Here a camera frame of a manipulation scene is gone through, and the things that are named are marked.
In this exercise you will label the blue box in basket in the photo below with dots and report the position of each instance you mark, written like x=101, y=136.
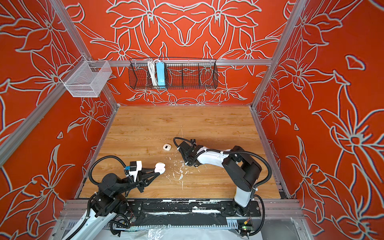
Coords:
x=160, y=67

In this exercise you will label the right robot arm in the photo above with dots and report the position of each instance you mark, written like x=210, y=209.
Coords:
x=247, y=170

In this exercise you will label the small green circuit board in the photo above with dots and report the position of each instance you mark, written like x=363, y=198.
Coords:
x=246, y=228

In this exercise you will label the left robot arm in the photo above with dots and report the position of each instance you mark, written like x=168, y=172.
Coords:
x=109, y=205

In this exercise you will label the clear plastic wall bin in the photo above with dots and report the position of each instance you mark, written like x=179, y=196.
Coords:
x=86, y=79

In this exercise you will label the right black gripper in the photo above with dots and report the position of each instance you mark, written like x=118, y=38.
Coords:
x=185, y=159

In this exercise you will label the black wire wall basket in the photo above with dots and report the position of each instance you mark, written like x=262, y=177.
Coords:
x=181, y=74

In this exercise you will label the white earbud charging case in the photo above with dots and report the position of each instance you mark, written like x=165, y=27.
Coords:
x=167, y=147

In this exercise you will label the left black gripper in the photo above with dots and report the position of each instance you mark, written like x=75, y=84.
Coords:
x=143, y=177

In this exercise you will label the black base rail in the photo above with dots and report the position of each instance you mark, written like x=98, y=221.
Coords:
x=190, y=213

